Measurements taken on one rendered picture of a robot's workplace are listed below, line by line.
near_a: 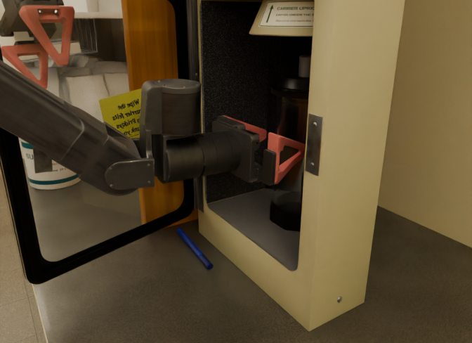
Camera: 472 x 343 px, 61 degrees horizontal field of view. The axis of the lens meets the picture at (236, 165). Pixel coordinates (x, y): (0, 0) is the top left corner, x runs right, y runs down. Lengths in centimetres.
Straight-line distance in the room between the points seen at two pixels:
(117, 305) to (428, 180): 64
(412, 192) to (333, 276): 42
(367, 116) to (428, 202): 45
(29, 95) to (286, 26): 31
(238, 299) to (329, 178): 25
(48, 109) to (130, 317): 32
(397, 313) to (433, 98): 43
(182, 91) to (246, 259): 31
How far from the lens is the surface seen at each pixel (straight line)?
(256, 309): 62
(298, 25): 52
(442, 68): 87
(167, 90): 47
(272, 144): 52
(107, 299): 66
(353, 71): 47
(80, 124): 46
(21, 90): 46
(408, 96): 91
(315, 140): 46
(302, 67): 61
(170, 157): 48
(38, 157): 55
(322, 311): 58
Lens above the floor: 133
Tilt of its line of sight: 20 degrees down
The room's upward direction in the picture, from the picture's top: straight up
